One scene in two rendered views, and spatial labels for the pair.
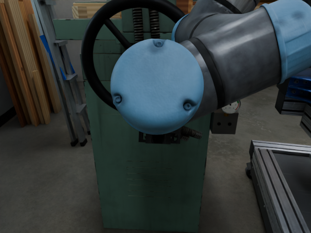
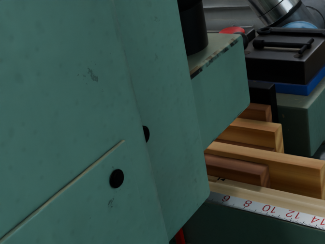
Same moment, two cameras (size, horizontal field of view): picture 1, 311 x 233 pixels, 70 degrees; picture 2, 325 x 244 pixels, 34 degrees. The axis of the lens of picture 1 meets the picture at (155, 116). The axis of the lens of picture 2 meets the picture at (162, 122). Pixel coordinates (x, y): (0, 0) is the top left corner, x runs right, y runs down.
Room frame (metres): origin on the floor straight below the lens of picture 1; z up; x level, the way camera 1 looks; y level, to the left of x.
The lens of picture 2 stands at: (1.24, 0.25, 1.23)
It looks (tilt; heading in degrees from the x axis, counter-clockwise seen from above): 27 degrees down; 216
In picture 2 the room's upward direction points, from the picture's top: 12 degrees counter-clockwise
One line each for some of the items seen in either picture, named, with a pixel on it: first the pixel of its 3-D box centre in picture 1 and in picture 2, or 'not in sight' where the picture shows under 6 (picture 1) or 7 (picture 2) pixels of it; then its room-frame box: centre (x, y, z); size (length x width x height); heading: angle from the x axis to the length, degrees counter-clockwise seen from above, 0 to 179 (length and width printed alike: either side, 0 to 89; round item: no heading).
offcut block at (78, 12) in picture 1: (79, 12); not in sight; (0.85, 0.26, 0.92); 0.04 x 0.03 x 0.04; 146
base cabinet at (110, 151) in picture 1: (153, 133); not in sight; (1.01, 0.01, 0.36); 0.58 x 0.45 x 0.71; 176
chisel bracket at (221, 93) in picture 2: not in sight; (173, 108); (0.91, 0.01, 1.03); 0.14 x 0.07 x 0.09; 176
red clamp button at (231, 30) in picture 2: not in sight; (231, 33); (0.71, -0.02, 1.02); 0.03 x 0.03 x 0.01
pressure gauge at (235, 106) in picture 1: (228, 105); not in sight; (0.66, -0.23, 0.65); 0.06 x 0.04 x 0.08; 86
